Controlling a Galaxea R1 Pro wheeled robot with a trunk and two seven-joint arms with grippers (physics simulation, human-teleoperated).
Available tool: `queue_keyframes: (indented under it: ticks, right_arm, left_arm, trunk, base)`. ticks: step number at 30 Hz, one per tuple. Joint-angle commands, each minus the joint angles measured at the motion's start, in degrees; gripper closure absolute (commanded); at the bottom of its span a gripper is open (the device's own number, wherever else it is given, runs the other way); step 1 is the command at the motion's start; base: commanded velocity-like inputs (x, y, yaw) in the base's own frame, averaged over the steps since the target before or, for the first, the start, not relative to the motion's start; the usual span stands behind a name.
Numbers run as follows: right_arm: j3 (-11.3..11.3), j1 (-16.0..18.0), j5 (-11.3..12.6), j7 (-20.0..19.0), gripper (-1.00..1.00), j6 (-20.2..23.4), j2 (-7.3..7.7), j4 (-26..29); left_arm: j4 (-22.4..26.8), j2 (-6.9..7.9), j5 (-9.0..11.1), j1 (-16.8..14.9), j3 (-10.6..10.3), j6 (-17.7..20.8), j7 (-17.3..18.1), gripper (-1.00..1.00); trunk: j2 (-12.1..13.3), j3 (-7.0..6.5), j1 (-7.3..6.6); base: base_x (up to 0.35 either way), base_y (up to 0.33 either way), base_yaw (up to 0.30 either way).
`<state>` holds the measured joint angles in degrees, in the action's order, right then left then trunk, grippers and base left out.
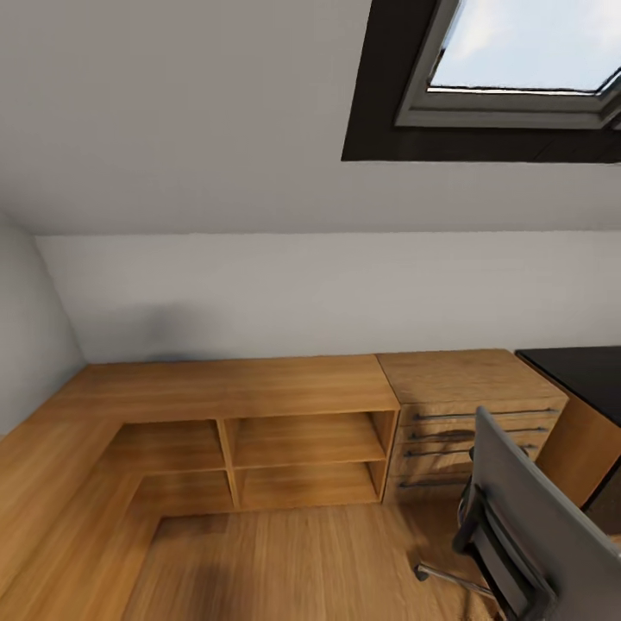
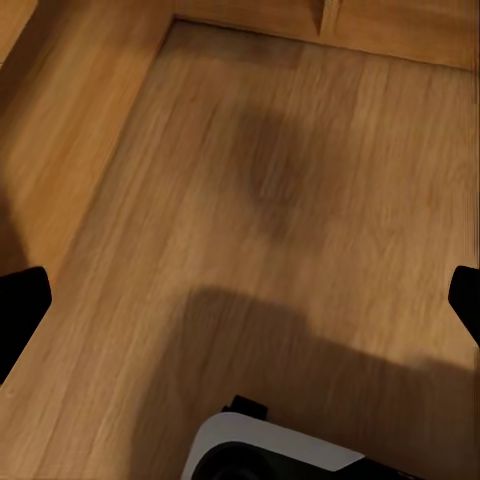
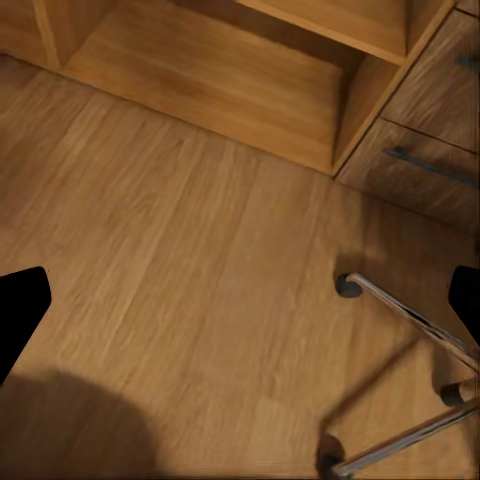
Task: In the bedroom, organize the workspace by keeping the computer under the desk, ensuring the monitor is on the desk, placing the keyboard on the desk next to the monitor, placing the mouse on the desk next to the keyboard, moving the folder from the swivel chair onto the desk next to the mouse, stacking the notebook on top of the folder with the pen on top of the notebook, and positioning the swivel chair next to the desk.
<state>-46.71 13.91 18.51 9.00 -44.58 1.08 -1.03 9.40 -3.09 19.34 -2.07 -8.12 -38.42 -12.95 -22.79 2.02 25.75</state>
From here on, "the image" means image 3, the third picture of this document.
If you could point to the swivel chair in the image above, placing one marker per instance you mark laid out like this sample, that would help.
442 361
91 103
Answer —
463 398

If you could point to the bookcase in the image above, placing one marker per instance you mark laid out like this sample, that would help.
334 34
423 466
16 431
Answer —
22 33
302 79

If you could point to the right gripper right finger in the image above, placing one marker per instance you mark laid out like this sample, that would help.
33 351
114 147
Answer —
464 296

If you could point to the cabinet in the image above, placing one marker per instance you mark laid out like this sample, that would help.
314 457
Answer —
422 151

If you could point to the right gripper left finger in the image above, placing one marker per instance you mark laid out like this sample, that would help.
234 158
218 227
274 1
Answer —
25 297

